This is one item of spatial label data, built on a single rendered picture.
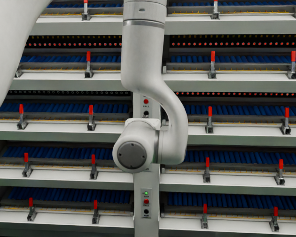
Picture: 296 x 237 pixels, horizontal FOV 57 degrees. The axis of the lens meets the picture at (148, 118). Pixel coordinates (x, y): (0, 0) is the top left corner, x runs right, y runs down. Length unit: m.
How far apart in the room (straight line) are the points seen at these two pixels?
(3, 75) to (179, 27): 0.74
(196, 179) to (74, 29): 0.70
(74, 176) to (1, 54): 0.87
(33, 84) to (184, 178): 0.66
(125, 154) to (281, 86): 0.65
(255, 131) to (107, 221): 0.67
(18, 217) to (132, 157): 0.83
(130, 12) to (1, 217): 1.03
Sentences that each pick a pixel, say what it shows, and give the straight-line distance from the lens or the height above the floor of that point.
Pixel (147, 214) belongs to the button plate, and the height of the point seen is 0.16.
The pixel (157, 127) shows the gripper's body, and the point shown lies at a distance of 0.73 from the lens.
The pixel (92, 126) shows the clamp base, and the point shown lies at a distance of 1.02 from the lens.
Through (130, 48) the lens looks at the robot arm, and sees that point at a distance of 0.57.
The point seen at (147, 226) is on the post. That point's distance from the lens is 1.15.
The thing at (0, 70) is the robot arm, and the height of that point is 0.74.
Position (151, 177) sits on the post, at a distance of 1.04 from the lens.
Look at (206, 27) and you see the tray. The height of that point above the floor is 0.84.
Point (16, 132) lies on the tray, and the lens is 1.14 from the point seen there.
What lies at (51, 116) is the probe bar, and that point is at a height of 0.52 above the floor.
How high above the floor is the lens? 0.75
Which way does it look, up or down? 13 degrees down
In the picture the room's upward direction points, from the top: straight up
